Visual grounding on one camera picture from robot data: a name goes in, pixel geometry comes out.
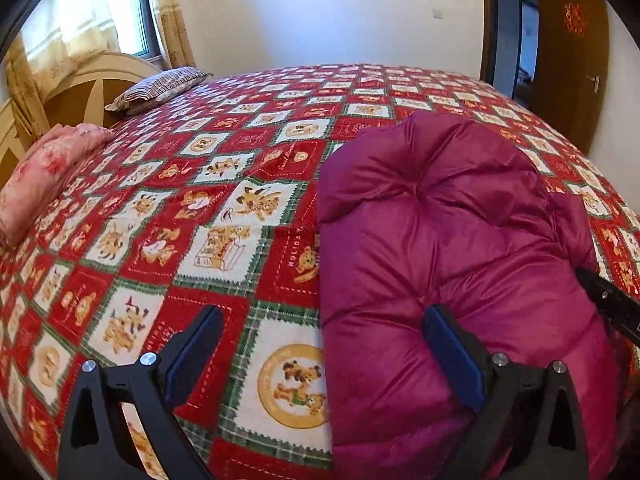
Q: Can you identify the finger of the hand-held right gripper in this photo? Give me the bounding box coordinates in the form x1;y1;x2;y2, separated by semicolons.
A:
575;266;640;347

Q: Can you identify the window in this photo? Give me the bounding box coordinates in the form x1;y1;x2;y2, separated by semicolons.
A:
102;0;163;61

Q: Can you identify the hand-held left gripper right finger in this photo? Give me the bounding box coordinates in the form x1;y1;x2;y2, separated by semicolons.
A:
422;304;598;480

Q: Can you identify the brown wooden door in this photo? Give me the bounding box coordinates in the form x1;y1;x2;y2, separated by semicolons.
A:
530;0;613;161

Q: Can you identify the beige wooden headboard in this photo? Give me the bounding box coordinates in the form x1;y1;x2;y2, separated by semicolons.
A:
0;51;163;176

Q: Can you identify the tan curtain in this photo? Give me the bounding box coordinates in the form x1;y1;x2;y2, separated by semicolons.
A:
2;0;197;133

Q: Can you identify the striped pillow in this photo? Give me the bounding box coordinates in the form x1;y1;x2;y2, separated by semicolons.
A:
104;66;213;116

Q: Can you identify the red door decoration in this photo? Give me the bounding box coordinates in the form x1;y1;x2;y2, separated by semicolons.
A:
564;2;587;36

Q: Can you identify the white sheer curtain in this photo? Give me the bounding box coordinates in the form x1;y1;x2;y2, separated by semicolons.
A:
20;0;121;66

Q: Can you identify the red printed bed blanket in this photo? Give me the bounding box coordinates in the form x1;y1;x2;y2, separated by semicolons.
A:
0;62;640;480

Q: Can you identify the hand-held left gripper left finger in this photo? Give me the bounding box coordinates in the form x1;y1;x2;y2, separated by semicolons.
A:
57;304;224;480

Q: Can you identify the magenta down jacket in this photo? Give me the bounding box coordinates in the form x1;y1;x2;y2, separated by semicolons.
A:
316;110;623;480

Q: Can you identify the pink floral pillow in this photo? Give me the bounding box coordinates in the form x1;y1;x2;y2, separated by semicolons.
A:
0;123;113;247

